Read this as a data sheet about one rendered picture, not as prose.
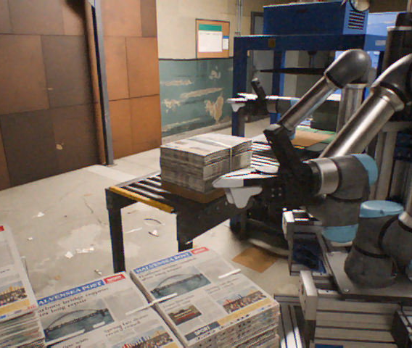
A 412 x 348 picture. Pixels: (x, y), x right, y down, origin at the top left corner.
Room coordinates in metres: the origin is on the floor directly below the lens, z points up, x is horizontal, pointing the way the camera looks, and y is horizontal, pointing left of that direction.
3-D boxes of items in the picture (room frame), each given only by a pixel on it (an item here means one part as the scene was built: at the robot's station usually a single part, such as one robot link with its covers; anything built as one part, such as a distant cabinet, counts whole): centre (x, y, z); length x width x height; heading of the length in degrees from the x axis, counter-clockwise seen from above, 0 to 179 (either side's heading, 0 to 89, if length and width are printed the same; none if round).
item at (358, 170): (0.75, -0.30, 1.21); 0.11 x 0.08 x 0.09; 111
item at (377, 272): (0.97, -0.50, 0.87); 0.15 x 0.15 x 0.10
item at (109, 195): (2.23, 0.06, 0.74); 1.34 x 0.05 x 0.12; 140
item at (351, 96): (1.57, -0.61, 1.19); 0.15 x 0.12 x 0.55; 149
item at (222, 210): (1.91, -0.32, 0.74); 1.34 x 0.05 x 0.12; 140
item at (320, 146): (2.85, -0.78, 0.75); 0.70 x 0.65 x 0.10; 140
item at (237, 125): (2.90, -0.26, 0.77); 0.09 x 0.09 x 1.55; 50
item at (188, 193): (1.66, 0.06, 0.83); 0.29 x 0.16 x 0.04; 50
